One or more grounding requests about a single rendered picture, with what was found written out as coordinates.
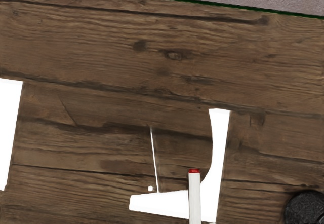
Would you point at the white pen with red cap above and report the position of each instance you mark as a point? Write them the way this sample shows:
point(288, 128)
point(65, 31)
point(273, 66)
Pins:
point(194, 198)

